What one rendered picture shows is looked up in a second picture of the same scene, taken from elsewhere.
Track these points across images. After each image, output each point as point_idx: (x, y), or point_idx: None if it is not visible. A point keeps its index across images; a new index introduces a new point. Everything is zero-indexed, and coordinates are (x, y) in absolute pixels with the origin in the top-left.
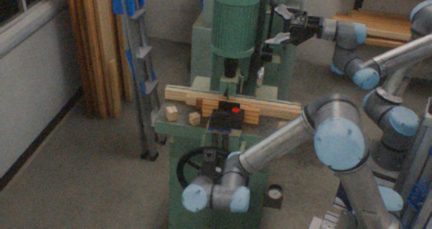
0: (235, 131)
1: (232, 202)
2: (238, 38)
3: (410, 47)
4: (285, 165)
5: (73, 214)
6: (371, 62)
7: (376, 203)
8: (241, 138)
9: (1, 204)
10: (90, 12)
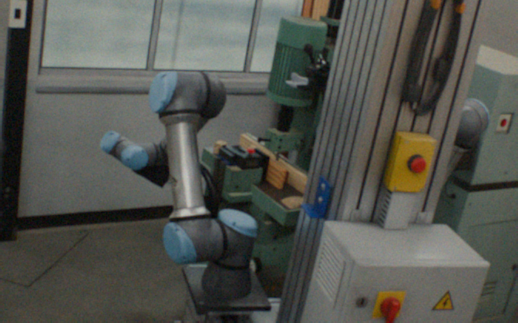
0: (236, 167)
1: (123, 150)
2: (280, 80)
3: None
4: None
5: (154, 267)
6: None
7: (179, 171)
8: (250, 189)
9: (116, 229)
10: None
